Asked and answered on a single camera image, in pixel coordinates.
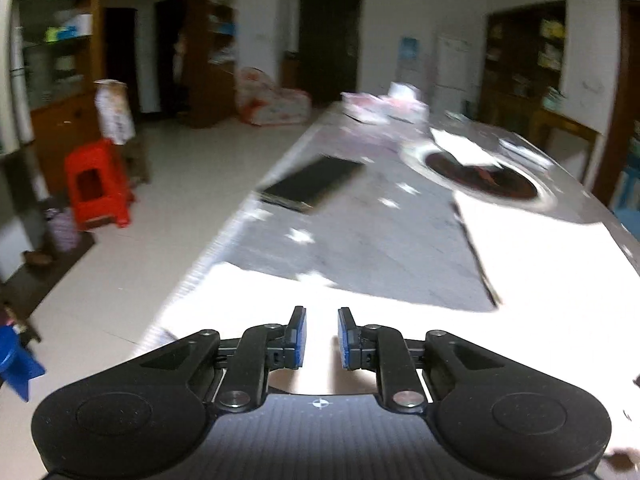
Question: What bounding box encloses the white printed sack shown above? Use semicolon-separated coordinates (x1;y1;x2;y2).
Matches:
94;79;137;146

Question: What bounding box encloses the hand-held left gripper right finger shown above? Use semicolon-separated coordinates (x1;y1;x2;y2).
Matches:
337;306;512;414

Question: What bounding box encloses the white garment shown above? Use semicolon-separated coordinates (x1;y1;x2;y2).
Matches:
142;197;640;461

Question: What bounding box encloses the black tablet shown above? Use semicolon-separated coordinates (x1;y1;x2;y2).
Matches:
257;154;366;214

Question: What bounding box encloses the dark wooden door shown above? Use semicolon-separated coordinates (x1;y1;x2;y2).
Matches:
298;0;363;104

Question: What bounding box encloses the floral armchair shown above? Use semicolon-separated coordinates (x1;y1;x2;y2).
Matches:
235;66;314;126

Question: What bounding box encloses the wooden side table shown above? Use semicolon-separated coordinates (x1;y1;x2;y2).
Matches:
529;107;607;187

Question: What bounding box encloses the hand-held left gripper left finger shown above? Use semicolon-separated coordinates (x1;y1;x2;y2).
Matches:
132;305;307;412

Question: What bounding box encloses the white paper sheet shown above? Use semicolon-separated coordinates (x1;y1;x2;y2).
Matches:
429;127;504;169

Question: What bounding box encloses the grey patterned tablecloth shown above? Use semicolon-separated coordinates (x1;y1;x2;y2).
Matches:
145;100;621;341

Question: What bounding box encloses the wooden glass-door cabinet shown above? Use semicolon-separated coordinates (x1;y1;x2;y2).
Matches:
10;0;107;196

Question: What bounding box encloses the wooden bookshelf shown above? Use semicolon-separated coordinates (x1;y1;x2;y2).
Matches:
181;0;239;129

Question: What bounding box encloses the round dark plate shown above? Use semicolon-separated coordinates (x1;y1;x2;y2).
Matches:
402;137;557;212

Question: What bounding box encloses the dark wooden display cabinet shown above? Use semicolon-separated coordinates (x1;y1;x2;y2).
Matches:
480;0;569;126

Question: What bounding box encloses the brown door frame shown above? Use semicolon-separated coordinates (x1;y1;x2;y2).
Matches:
592;0;640;209

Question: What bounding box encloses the white refrigerator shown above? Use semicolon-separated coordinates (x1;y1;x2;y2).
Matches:
432;34;474;112

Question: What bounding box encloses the red plastic stool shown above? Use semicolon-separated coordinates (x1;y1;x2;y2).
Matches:
63;139;136;231

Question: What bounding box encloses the water dispenser with blue bottle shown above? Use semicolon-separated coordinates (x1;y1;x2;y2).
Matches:
397;36;424;87

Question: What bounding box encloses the blue plastic object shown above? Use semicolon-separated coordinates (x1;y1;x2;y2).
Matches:
0;325;46;404

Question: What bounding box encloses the pile of pink white packets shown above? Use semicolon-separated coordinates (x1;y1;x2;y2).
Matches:
340;81;431;124

